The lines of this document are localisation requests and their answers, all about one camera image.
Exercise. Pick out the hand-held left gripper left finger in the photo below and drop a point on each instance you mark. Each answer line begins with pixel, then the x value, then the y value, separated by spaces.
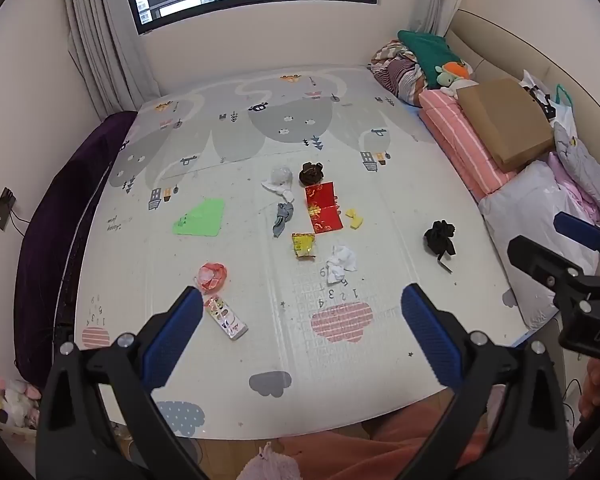
pixel 177 330

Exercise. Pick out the white bag black print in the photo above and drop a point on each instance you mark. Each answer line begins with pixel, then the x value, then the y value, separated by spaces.
pixel 530 82

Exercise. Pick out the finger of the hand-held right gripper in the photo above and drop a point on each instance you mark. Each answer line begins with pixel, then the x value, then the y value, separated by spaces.
pixel 577 230
pixel 535 259

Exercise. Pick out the person's right hand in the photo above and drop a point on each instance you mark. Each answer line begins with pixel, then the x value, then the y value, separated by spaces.
pixel 594 387

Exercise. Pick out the bubble wrap ball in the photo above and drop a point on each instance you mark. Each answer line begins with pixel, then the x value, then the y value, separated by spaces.
pixel 281 175

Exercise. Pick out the grey knitted cloth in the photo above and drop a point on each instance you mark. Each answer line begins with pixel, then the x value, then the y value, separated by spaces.
pixel 282 215

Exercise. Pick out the white bagged pillow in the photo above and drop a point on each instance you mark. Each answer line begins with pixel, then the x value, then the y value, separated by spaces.
pixel 525 200

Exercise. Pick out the yellow snack packet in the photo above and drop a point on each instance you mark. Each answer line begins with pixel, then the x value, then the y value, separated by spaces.
pixel 303 245

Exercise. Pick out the dark wall socket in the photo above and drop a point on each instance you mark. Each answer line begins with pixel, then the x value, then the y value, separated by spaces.
pixel 2 208

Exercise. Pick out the pink striped quilt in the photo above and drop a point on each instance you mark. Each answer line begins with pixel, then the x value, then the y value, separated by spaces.
pixel 460 145

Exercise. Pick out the person's orange pants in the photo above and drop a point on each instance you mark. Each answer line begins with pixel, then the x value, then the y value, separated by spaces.
pixel 380 440

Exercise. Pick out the black cloth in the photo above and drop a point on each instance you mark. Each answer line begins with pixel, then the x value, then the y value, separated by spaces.
pixel 439 237

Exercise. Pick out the green blanket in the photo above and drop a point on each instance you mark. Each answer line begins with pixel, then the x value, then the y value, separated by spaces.
pixel 430 52

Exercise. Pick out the striped blanket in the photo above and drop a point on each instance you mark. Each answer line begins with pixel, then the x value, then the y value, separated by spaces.
pixel 400 77

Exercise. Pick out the crumpled pink bag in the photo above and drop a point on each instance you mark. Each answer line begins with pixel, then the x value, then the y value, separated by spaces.
pixel 212 275

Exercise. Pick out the white sock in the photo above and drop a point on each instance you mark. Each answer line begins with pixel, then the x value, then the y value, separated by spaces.
pixel 280 192

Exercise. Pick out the small patterned carton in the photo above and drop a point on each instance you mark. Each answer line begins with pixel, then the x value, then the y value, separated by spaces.
pixel 225 317

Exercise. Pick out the grey curtain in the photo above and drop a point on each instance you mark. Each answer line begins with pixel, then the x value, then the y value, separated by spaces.
pixel 432 0
pixel 100 45

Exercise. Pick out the red envelope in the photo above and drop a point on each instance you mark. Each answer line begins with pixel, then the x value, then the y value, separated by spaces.
pixel 326 220
pixel 320 195

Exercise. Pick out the green cloth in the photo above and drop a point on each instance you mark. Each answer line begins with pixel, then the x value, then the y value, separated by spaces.
pixel 200 217

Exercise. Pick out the small yellow wrapper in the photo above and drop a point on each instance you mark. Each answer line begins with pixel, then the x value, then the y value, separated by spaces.
pixel 354 219

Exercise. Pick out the pale pink fluffy cloth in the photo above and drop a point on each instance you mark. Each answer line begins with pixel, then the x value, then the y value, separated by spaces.
pixel 270 467

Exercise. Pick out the grey garment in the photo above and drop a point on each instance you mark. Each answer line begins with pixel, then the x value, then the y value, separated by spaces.
pixel 582 170

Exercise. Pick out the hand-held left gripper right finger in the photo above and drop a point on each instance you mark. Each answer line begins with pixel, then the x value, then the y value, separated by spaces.
pixel 430 332

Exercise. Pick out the crumpled white paper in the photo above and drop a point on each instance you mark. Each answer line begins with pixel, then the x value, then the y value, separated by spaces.
pixel 341 262

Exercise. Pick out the brown knitted cloth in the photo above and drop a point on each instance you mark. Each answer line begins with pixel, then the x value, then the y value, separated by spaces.
pixel 311 174

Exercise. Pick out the printed play mat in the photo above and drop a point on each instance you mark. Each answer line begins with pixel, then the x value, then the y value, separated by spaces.
pixel 380 200

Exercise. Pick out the cardboard box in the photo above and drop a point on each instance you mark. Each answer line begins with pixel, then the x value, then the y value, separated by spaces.
pixel 505 120

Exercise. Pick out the green orange plush toy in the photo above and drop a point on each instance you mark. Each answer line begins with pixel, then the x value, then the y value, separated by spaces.
pixel 450 76

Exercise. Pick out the beige headboard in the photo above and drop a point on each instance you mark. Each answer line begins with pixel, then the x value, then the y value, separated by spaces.
pixel 530 45

